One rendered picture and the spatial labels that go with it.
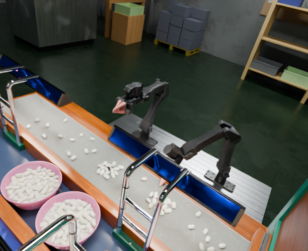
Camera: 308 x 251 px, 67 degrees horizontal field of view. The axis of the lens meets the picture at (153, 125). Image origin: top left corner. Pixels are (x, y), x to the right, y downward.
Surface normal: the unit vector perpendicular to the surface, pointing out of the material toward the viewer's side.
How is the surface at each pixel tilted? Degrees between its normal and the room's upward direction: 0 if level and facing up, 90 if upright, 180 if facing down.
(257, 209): 0
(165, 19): 90
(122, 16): 90
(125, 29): 90
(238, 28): 90
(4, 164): 0
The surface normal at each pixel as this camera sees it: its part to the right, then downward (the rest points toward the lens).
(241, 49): -0.55, 0.40
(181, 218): 0.18, -0.80
